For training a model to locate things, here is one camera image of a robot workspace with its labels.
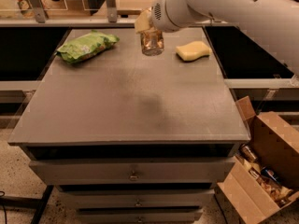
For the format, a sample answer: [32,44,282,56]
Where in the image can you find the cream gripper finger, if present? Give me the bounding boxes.
[135,9,152,34]

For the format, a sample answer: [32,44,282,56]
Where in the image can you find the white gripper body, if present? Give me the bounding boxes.
[151,0,186,33]

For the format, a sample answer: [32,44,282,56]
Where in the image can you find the orange soda can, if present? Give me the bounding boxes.
[140,31,164,56]

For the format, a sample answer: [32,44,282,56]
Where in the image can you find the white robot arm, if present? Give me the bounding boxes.
[135,0,299,74]

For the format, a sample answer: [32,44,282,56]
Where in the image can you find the can in cardboard box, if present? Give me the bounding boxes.
[239,144,258,162]

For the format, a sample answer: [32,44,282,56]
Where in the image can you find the yellow sponge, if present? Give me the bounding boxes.
[176,41,211,62]

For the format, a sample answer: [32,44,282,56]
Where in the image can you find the green chip bag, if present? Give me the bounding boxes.
[56,30,120,63]

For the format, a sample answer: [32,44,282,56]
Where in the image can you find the grey drawer cabinet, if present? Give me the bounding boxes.
[9,28,249,224]

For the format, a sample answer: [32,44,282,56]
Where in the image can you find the cardboard box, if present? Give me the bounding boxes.
[219,97,299,224]

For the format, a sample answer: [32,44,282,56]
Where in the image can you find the snack packets in box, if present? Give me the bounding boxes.
[235,154,293,207]

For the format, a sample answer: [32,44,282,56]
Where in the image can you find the metal rail frame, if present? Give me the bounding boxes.
[0,0,299,28]

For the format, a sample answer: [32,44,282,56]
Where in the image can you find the black floor cable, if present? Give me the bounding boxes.
[0,190,8,224]

